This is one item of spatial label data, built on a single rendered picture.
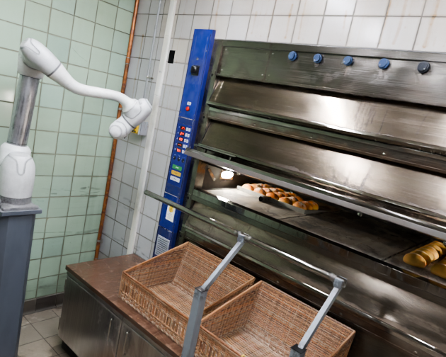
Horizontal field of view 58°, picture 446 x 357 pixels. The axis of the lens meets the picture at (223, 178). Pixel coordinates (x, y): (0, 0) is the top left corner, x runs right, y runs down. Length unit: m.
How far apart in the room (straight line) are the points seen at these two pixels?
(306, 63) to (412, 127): 0.63
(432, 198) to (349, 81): 0.65
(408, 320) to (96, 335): 1.63
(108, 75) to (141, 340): 1.83
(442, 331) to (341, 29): 1.39
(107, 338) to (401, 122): 1.83
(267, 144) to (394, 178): 0.69
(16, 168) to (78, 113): 0.90
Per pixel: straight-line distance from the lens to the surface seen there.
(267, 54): 2.31
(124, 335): 2.31
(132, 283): 2.27
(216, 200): 2.41
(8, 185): 2.26
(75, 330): 2.73
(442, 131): 1.87
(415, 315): 1.97
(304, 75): 2.16
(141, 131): 2.87
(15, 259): 2.38
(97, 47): 3.04
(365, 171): 1.95
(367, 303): 2.01
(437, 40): 1.94
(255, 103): 2.26
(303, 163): 2.07
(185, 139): 2.57
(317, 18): 2.19
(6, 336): 2.59
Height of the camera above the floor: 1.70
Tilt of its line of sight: 10 degrees down
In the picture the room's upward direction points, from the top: 12 degrees clockwise
